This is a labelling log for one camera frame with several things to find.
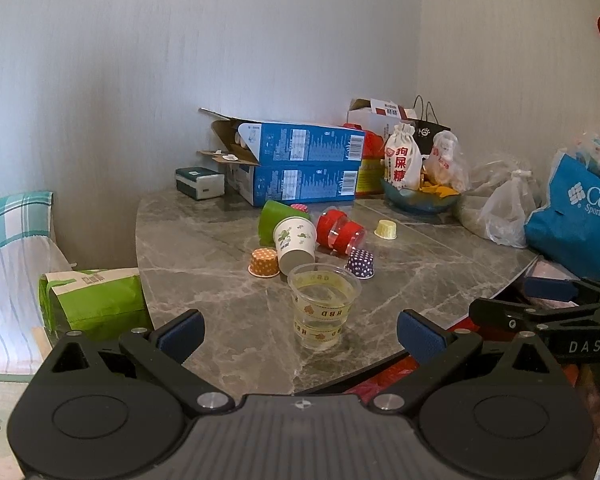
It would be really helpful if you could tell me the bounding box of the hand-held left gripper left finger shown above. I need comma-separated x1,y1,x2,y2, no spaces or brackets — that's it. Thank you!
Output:
39,309,234,415

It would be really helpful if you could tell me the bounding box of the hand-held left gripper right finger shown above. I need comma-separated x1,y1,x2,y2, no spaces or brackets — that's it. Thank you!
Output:
371,309,567,415

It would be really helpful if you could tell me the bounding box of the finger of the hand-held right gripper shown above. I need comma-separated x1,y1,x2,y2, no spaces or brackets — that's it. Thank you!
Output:
524,275,600,307
468,297,600,335

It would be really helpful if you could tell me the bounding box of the purple dotted cupcake cup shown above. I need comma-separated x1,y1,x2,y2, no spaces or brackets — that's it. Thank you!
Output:
345,248,377,280

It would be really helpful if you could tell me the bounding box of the clear printed plastic cup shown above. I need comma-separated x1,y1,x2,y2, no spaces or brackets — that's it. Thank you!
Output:
287,263,362,351

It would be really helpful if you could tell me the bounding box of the orange dotted cupcake cup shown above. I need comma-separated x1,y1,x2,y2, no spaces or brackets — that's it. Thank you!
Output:
248,248,281,278

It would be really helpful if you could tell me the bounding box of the red clear plastic cup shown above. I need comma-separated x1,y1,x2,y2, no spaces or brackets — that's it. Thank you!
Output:
315,207,367,255

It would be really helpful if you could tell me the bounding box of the white paper cup green print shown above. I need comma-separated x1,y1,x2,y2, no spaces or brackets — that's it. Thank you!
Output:
273,215,317,276

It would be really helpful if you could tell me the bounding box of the green plastic cup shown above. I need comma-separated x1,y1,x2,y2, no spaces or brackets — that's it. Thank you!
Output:
258,199,312,247

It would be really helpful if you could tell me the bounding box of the pink packet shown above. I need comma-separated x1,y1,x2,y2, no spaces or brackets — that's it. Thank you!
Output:
525,258,583,282

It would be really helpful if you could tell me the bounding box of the red plastic bag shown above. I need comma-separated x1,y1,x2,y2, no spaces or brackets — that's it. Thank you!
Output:
342,357,423,406

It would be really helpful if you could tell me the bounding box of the blue shopping bag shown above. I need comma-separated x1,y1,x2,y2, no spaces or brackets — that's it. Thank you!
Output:
523,132,600,284

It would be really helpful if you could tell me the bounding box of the green paper bag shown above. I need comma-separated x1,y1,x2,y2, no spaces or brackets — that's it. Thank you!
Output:
38,267,155,347

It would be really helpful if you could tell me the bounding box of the clear plastic bag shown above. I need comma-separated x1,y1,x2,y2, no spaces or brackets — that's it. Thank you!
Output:
455,159,546,249

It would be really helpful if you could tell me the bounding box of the blue bowl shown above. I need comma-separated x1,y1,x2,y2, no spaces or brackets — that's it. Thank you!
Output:
381,178,462,217

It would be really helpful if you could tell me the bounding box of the green white tissue box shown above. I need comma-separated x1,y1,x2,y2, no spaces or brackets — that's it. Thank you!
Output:
175,166,225,201

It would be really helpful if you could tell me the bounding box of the clear snack bag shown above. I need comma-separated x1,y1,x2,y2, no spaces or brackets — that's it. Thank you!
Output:
420,130,470,193

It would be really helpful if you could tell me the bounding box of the red yellow box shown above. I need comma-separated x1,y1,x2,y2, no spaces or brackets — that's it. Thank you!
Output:
341,123,387,198

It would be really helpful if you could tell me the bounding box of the striped bed sheet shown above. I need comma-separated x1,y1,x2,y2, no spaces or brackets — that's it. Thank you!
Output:
0,236,76,377

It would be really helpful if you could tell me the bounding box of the closed blue carton box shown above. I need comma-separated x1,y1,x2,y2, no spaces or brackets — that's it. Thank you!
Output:
196,149,363,208

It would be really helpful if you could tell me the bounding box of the black paper gift bag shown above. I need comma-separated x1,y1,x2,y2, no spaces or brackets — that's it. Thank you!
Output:
409,94,452,152

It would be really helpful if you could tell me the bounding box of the teal checkered pillow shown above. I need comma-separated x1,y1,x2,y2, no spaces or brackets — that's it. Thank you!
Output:
0,190,56,259

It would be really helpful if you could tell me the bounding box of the open blue carton box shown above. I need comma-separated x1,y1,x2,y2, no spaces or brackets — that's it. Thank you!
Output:
198,107,366,167

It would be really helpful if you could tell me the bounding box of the white red cardboard box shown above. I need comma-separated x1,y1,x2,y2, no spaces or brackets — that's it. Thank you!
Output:
346,97,417,135

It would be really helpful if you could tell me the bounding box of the white drawstring pouch red print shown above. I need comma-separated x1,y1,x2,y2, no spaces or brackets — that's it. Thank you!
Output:
383,122,424,193

